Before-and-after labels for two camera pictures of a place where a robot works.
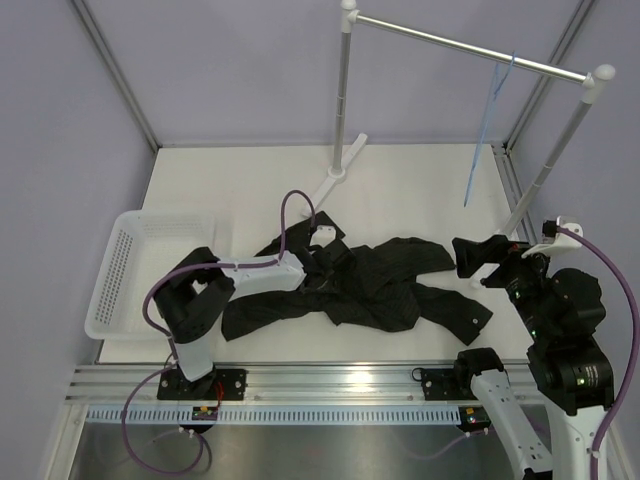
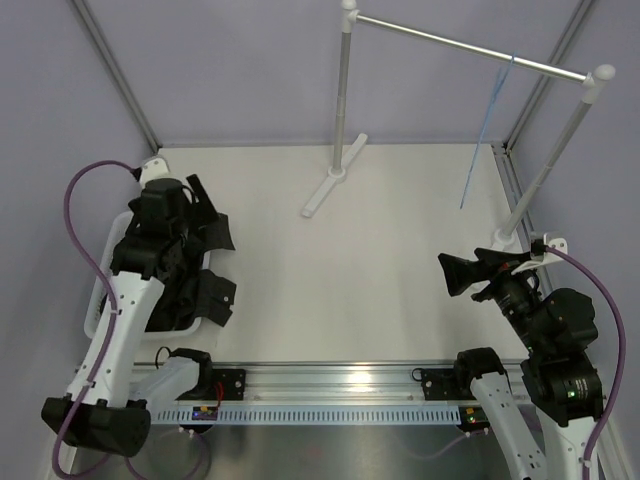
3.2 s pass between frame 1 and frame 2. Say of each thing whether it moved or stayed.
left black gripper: moved
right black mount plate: stayed
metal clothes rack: stayed
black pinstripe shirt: moved
